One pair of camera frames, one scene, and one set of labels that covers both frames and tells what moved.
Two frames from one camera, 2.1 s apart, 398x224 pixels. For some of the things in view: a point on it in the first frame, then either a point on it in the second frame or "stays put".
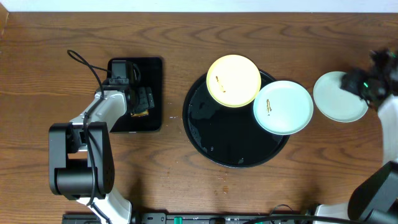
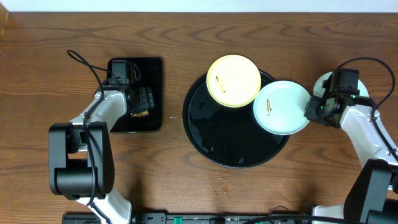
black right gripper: (354, 79) -> (309, 111)
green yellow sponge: (144, 113) stays put
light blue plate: (283, 107) stays put
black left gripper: (144, 98) stays put
